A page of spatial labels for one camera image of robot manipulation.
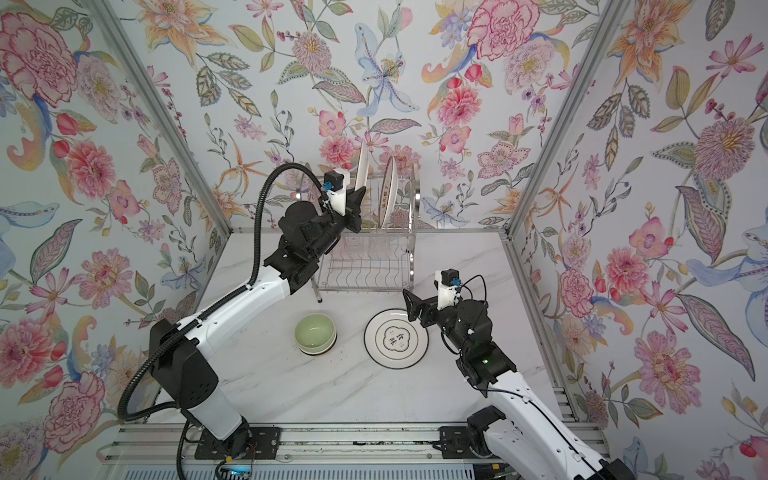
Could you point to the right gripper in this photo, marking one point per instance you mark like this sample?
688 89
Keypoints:
430 309

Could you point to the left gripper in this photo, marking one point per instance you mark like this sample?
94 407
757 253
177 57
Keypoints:
352 216

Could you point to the patterned plate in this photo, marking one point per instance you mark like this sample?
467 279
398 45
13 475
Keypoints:
363 166

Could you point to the white plate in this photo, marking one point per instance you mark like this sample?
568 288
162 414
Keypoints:
393 342

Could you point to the pale green bowl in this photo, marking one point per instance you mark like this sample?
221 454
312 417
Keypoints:
315 330

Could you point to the brown rimmed plate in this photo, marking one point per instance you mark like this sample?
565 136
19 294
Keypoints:
388 193

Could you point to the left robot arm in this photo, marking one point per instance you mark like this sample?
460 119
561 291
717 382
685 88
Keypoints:
181 352

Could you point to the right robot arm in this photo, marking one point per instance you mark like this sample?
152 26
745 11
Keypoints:
516 427

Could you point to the chrome two-tier dish rack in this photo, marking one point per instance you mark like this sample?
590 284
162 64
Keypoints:
376 260

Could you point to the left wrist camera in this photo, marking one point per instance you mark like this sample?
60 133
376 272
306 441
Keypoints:
335 187

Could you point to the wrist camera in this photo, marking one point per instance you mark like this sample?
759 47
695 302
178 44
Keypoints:
335 187
448 286

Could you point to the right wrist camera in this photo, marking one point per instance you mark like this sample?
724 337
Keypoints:
448 286

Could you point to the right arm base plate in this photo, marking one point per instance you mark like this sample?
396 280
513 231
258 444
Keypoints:
466 443

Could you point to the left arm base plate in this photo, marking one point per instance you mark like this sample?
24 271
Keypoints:
258 443

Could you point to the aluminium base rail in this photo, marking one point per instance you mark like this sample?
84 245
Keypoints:
297 443

